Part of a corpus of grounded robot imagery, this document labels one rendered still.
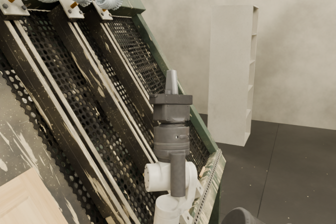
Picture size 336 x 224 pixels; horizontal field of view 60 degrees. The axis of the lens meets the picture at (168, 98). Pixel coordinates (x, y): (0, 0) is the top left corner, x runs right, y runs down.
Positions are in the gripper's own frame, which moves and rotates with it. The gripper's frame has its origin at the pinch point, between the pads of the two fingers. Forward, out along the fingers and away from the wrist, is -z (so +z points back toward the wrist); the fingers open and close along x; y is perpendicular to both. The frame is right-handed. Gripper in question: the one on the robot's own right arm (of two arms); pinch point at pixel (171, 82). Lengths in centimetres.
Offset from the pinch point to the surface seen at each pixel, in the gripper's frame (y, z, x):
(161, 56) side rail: 102, -30, -75
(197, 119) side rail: 89, 13, -97
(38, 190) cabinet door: 28.4, 28.5, 23.1
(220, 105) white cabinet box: 236, -1, -294
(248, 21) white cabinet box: 180, -115, -288
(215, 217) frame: 91, 85, -118
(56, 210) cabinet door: 27.3, 34.4, 18.6
